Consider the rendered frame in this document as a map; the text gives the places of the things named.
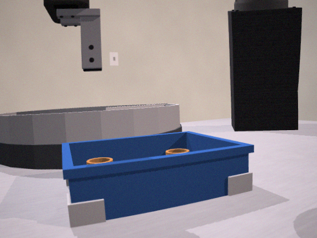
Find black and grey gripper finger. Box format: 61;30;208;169
57;8;102;70
60;19;102;72

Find bronze bushing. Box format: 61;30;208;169
86;157;113;165
166;148;190;155

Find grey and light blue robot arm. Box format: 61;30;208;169
234;0;288;11

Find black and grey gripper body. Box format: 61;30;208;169
43;0;90;24

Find blue open crate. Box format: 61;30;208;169
62;131;254;228

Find grey round turning table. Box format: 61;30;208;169
0;103;182;170

